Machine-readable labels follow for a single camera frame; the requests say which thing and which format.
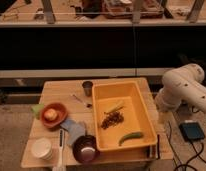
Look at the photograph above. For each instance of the blue cloth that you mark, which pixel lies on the blue cloth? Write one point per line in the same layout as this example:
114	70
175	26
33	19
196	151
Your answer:
74	129

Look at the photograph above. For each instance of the dark grape bunch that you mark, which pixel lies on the dark grape bunch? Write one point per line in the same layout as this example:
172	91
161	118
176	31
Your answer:
112	119

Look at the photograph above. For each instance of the yellow apple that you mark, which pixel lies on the yellow apple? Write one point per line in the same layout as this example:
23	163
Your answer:
50	115

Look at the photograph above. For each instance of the white handled brush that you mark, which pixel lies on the white handled brush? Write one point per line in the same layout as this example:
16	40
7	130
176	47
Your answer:
60	166

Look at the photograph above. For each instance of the orange plate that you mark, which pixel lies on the orange plate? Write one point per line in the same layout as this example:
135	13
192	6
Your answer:
61	111

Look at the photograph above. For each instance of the purple bowl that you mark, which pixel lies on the purple bowl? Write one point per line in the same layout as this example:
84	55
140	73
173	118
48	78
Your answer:
85	149

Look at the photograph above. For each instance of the green pepper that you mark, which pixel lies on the green pepper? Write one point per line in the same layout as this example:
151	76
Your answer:
132	135

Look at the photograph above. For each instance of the wooden table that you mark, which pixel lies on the wooden table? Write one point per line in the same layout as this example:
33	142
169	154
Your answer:
61	91

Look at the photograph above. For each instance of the yellow plastic bin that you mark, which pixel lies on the yellow plastic bin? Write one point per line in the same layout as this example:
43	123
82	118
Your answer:
134	111

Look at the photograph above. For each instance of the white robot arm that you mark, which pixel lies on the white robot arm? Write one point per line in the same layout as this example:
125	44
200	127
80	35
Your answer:
182	84

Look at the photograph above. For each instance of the metal spoon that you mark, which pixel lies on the metal spoon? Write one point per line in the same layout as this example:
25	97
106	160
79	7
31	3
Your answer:
88	105

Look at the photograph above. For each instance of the dark metal cup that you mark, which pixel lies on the dark metal cup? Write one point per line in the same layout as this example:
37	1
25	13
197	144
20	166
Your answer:
87	87

